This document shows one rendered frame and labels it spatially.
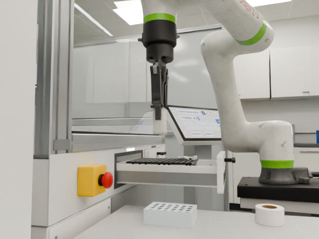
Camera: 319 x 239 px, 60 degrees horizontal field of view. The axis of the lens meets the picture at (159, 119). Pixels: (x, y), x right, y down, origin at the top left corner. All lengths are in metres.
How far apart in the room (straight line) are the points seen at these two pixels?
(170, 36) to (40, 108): 0.37
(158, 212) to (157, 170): 0.18
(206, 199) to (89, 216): 1.29
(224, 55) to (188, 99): 1.59
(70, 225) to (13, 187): 0.52
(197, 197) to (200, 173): 1.07
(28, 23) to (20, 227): 0.14
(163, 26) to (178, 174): 0.43
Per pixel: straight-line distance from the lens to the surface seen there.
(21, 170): 0.20
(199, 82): 2.69
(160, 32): 0.75
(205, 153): 1.93
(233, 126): 1.20
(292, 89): 4.29
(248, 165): 3.88
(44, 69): 0.65
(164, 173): 0.87
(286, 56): 4.38
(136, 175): 0.90
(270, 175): 1.17
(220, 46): 1.12
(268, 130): 1.17
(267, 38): 1.07
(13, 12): 0.21
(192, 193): 1.91
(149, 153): 1.21
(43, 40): 0.66
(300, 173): 1.21
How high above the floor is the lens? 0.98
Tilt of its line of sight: 4 degrees up
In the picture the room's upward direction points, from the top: straight up
